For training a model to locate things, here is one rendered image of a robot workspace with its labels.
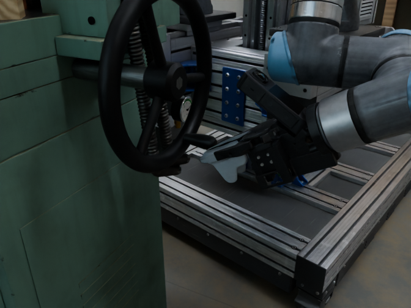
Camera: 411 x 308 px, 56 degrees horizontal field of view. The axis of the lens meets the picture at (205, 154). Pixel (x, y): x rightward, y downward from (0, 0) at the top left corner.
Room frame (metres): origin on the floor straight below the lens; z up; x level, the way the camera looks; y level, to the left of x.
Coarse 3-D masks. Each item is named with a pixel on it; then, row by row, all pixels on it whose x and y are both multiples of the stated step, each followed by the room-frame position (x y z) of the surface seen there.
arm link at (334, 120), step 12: (336, 96) 0.47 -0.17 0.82; (324, 108) 0.46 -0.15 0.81; (336, 108) 0.45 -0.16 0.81; (348, 108) 0.44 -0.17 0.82; (324, 120) 0.45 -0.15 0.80; (336, 120) 0.45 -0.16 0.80; (348, 120) 0.44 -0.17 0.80; (324, 132) 0.45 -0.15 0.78; (336, 132) 0.44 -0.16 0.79; (348, 132) 0.44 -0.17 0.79; (336, 144) 0.44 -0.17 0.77; (348, 144) 0.44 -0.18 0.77; (360, 144) 0.44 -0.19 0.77
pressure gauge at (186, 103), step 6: (174, 102) 0.86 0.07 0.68; (180, 102) 0.85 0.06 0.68; (186, 102) 0.86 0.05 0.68; (174, 108) 0.85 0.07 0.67; (180, 108) 0.84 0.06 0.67; (186, 108) 0.86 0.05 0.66; (174, 114) 0.85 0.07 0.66; (180, 114) 0.84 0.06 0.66; (186, 114) 0.86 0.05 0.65; (174, 120) 0.87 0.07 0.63; (180, 120) 0.85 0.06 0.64; (180, 126) 0.88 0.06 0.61
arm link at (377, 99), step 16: (384, 64) 0.49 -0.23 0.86; (400, 64) 0.47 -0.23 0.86; (384, 80) 0.45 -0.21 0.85; (400, 80) 0.43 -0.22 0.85; (352, 96) 0.46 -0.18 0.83; (368, 96) 0.44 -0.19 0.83; (384, 96) 0.43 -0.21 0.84; (400, 96) 0.42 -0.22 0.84; (352, 112) 0.44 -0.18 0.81; (368, 112) 0.43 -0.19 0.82; (384, 112) 0.42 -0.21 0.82; (400, 112) 0.41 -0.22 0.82; (368, 128) 0.43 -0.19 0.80; (384, 128) 0.42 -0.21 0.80; (400, 128) 0.42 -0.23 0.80
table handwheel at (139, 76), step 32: (128, 0) 0.51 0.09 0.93; (192, 0) 0.63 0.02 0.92; (128, 32) 0.49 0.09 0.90; (96, 64) 0.63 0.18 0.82; (128, 64) 0.61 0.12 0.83; (160, 64) 0.56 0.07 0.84; (160, 96) 0.56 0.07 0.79; (192, 128) 0.64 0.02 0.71; (128, 160) 0.48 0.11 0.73; (160, 160) 0.54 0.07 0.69
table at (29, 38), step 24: (168, 0) 0.93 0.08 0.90; (0, 24) 0.55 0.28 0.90; (24, 24) 0.58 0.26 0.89; (48, 24) 0.62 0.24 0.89; (168, 24) 0.92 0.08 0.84; (0, 48) 0.54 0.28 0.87; (24, 48) 0.57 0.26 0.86; (48, 48) 0.61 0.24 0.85; (72, 48) 0.61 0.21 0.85; (96, 48) 0.59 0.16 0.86
